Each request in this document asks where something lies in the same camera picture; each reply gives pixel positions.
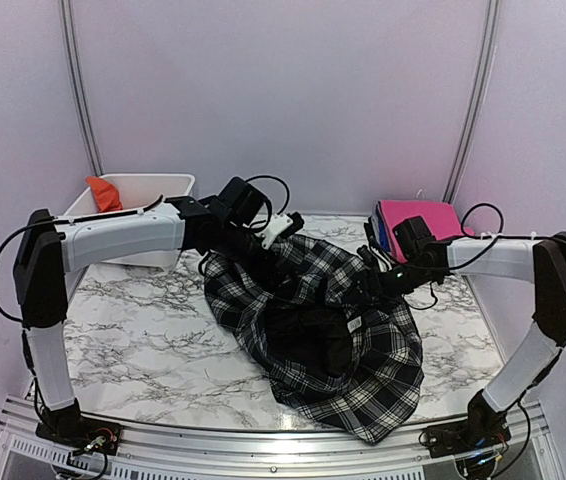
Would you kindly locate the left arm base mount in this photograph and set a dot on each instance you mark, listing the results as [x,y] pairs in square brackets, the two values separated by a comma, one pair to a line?
[79,433]

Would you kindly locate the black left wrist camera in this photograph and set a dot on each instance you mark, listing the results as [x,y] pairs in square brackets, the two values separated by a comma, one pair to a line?
[240,202]

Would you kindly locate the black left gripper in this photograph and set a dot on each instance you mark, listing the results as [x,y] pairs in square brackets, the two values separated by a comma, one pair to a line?
[278,271]

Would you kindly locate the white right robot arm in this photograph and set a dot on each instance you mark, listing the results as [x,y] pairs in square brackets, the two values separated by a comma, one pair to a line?
[516,275]

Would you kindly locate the aluminium front frame rail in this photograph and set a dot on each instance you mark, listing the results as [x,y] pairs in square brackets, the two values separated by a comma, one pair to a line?
[159,451]

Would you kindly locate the white plastic laundry bin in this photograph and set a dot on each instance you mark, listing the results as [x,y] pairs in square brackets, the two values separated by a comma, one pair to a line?
[137,190]

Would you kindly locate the orange garment in bin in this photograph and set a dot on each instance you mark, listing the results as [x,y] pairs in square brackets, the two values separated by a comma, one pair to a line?
[105,194]

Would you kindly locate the aluminium corner post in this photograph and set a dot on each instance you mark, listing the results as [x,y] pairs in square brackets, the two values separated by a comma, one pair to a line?
[478,93]
[71,48]

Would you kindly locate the pink folded garment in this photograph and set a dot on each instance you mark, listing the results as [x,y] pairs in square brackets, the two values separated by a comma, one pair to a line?
[440,218]

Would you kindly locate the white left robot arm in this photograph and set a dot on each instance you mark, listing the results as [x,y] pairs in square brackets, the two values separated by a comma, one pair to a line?
[53,247]

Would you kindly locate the right aluminium corner post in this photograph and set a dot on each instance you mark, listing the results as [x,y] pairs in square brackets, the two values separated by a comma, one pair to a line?
[478,93]

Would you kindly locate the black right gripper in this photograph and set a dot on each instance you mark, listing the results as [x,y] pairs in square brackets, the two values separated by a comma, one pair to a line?
[372,275]

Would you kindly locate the left aluminium corner post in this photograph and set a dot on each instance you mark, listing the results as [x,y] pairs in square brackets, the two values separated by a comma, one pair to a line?
[71,48]

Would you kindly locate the black white plaid skirt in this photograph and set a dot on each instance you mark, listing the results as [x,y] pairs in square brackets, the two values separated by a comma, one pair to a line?
[349,365]

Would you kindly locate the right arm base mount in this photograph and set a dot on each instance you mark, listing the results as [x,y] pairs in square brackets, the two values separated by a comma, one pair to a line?
[453,438]

